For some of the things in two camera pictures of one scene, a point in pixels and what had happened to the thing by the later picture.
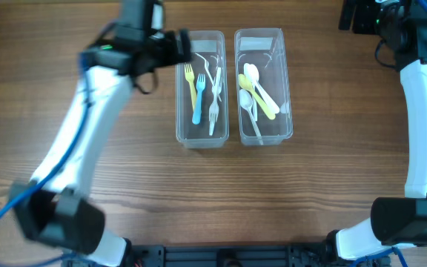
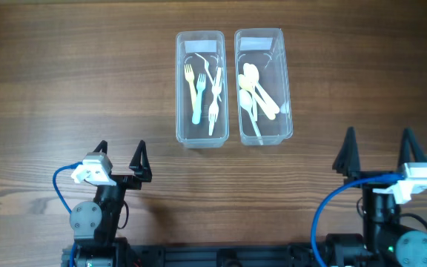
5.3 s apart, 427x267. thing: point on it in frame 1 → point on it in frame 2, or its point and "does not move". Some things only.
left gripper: [172, 39] → [142, 170]
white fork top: [214, 110] does not move
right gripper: [362, 22] → [349, 165]
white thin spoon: [246, 101] does not move
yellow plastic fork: [190, 79] does not move
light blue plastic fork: [200, 87] does not move
